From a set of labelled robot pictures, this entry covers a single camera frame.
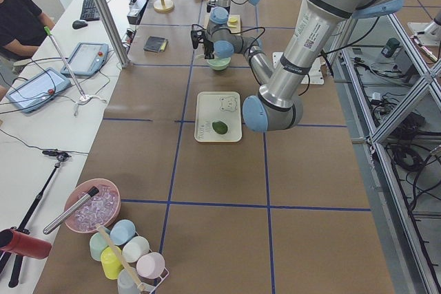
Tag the wooden stick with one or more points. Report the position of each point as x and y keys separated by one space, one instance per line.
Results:
x=139 y=284

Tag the wooden cutting board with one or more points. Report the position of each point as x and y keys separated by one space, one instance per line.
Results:
x=233 y=28

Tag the grey cup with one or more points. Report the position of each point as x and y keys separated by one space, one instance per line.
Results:
x=125 y=284

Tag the seated person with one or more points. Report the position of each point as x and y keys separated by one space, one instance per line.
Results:
x=23 y=26

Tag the white cup rack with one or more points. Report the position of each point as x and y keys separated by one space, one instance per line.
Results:
x=151 y=284

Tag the green cup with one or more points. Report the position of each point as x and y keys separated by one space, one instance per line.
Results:
x=97 y=245

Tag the red cylinder bottle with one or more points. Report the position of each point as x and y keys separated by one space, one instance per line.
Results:
x=13 y=241

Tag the yellow cup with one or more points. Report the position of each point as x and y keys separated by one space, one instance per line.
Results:
x=110 y=264

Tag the wooden mug tree stand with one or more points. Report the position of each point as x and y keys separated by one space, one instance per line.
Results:
x=163 y=6

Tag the pink bowl with ice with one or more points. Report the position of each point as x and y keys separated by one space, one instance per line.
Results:
x=101 y=209

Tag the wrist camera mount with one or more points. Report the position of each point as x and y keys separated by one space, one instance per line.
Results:
x=197 y=38

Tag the black keyboard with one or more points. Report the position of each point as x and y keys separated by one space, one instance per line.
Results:
x=89 y=11

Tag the pink cup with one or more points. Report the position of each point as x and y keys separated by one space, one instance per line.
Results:
x=150 y=265

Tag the light green bowl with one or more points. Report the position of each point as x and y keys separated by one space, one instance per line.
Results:
x=218 y=64

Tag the cream bear tray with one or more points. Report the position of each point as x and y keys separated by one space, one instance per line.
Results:
x=214 y=106

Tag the white cup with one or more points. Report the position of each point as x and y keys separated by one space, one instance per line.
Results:
x=135 y=248

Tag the black tripod stick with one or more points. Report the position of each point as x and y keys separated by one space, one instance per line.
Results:
x=61 y=156

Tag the metal cylinder tool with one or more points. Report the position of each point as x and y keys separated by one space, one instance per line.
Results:
x=69 y=211

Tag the silver rod with green tip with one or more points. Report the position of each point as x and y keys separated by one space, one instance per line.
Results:
x=84 y=98

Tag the aluminium frame post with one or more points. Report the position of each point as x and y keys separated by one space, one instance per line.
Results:
x=112 y=32

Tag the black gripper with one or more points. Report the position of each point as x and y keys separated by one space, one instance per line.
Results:
x=208 y=46

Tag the far teach pendant tablet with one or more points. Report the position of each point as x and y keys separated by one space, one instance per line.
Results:
x=88 y=58

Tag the teach pendant tablet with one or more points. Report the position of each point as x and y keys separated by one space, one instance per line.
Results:
x=88 y=58
x=39 y=90

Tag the near teach pendant tablet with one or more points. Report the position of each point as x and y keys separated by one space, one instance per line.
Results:
x=39 y=90

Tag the blue cup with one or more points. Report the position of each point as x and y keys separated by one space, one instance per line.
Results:
x=122 y=232

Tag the black computer mouse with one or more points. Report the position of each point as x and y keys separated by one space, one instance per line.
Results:
x=78 y=24

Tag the green avocado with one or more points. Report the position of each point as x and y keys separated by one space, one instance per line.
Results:
x=219 y=127

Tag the grey folded cloth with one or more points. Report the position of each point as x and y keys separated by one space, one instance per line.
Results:
x=155 y=44

